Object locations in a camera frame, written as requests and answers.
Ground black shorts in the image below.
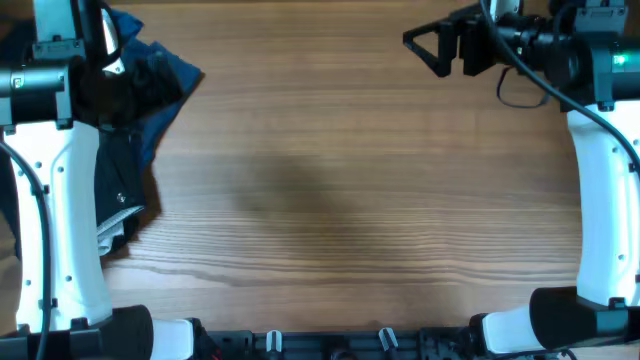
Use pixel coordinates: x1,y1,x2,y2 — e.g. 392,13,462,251
74,49,184,257

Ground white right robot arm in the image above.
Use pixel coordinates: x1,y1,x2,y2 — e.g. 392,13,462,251
402,0,639,359

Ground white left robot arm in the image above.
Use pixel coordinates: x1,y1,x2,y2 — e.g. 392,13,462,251
1,1,197,359

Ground navy blue garment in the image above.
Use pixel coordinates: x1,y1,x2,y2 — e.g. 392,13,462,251
105,8,203,169

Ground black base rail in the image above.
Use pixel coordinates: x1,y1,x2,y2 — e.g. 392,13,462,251
208,327,476,360

